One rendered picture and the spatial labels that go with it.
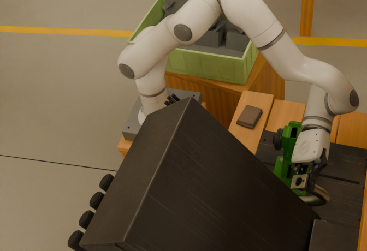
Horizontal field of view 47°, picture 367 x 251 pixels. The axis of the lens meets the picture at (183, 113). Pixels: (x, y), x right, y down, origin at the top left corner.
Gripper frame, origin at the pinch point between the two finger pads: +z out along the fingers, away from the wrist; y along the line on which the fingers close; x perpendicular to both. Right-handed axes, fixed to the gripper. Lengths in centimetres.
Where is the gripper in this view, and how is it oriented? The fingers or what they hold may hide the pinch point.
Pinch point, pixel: (305, 182)
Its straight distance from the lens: 123.4
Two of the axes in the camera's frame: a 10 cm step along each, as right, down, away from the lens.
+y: 4.7, -1.9, -8.6
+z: -2.9, 8.9, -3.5
